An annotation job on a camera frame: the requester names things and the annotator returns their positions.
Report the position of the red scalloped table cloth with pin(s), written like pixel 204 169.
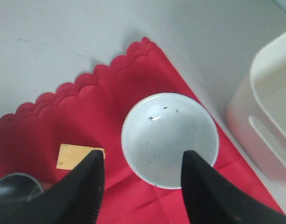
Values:
pixel 90 112

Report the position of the yellow cheese wedge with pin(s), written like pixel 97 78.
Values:
pixel 71 155

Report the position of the stainless steel cup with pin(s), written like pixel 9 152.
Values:
pixel 16 190

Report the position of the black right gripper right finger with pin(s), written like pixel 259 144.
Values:
pixel 209 198

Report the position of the white ceramic bowl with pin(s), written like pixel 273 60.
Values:
pixel 159 129

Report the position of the cream plastic storage bin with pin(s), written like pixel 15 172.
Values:
pixel 256 114

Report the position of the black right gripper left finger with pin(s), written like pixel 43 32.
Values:
pixel 76 199

